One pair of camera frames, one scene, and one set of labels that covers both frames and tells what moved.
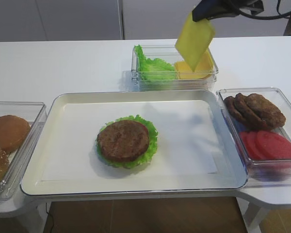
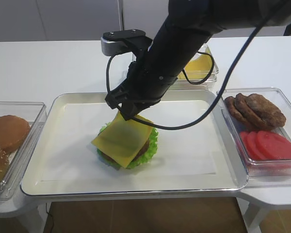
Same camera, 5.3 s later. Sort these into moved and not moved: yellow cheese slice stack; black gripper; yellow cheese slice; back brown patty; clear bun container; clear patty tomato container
Moved: yellow cheese slice; black gripper
Not moved: back brown patty; clear bun container; clear patty tomato container; yellow cheese slice stack
